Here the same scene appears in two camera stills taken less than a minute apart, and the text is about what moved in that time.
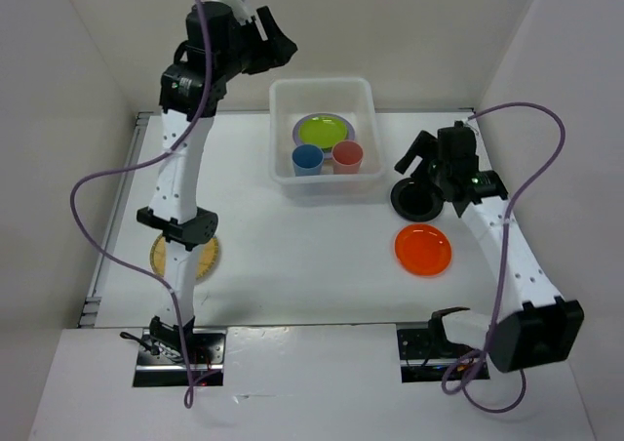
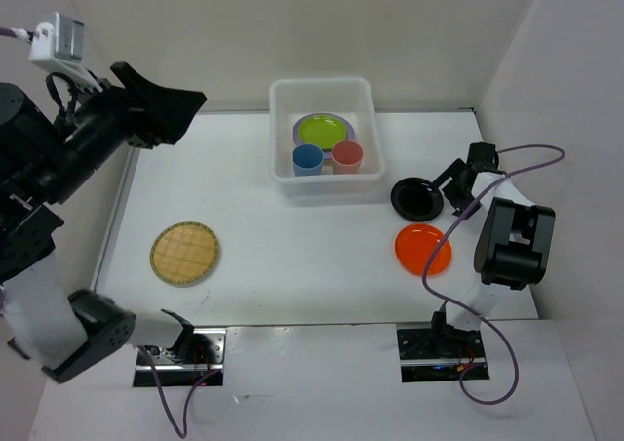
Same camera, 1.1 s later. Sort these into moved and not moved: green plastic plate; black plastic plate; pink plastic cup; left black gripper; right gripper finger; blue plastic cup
Moved: left black gripper; right gripper finger
Not moved: pink plastic cup; blue plastic cup; black plastic plate; green plastic plate
